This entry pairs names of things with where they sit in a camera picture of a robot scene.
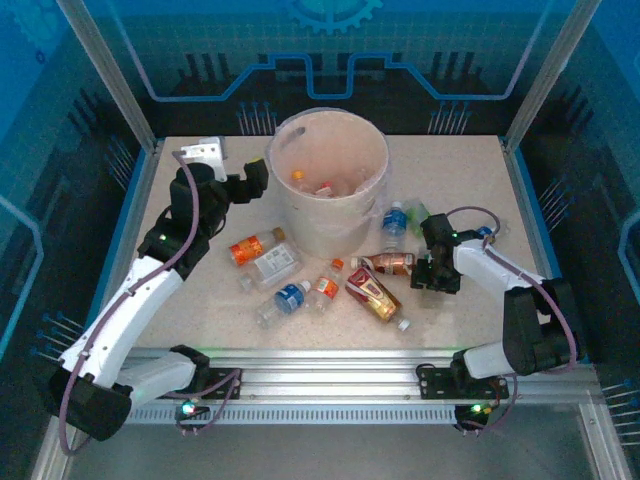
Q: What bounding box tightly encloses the orange juice bottle yellow cap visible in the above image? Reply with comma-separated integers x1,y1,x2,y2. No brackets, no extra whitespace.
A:
291,169,321,195

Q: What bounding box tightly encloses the orange label bottle brown cap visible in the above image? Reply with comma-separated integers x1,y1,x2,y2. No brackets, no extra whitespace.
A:
228,227,287,266

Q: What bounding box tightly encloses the clear bottle green lime label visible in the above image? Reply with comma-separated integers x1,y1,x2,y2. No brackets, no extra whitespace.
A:
403,198,432,237

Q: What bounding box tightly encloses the water bottle dark blue label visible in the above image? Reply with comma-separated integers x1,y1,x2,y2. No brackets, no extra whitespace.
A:
382,201,407,251

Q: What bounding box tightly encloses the red gold label bottle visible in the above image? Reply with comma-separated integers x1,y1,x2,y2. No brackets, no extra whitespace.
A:
344,267,412,332

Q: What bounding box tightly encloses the clear bottle white label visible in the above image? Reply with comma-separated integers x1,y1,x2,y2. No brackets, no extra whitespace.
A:
238,245,304,292

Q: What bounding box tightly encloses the water bottle light blue label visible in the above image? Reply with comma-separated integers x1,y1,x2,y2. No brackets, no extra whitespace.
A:
256,279,312,330

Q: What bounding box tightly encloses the small bottle orange cap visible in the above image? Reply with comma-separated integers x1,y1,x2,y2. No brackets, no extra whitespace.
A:
312,258,346,315

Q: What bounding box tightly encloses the white textured bin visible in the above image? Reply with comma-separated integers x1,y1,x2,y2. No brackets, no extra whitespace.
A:
264,107,390,259

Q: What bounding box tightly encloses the clear plastic bin liner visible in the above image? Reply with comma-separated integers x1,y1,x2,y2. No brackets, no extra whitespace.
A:
264,106,396,241

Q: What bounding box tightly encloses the brown chocolate drink bottle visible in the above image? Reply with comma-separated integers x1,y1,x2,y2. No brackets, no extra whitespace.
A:
349,251,417,277

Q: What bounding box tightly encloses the controller board with LEDs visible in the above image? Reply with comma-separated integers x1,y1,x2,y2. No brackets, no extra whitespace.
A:
179,399,211,421
454,402,494,431

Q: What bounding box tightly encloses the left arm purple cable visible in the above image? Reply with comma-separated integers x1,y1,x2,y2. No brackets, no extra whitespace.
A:
58,149,204,456

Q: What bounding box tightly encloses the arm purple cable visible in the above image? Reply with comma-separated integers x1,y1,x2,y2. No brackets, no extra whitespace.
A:
58,149,204,456
443,205,581,376

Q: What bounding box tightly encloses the blue aluminium table edge rail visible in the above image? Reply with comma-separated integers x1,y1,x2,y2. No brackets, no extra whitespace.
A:
74,139,164,364
502,137,591,364

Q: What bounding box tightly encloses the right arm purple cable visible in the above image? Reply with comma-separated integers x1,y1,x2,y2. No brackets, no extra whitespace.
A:
443,205,581,376

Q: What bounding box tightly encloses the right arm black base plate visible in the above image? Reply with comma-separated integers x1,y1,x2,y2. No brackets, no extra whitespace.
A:
416,362,510,401

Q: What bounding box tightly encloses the right base thin cable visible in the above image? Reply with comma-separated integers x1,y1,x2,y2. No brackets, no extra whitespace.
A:
457,374,519,436

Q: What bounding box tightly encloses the base thin cable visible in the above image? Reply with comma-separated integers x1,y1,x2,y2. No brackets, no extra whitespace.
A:
457,374,519,436
174,369,245,436

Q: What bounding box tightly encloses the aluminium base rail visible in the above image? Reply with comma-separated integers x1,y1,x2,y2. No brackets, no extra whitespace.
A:
119,346,604,406

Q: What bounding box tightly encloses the aluminium frame post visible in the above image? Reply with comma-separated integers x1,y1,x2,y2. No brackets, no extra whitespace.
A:
502,0,604,151
54,0,161,151

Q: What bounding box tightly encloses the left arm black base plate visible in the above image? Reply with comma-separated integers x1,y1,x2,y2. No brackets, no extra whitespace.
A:
199,367,244,401

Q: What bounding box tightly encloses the left base thin cable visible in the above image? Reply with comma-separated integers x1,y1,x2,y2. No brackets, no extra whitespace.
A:
174,369,245,436

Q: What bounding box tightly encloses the slotted grey cable duct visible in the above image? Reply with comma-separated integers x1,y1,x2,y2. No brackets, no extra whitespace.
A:
124,403,461,426

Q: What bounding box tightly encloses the aluminium lower frame rail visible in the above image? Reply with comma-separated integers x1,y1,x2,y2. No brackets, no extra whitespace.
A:
577,394,634,480
32,429,86,480

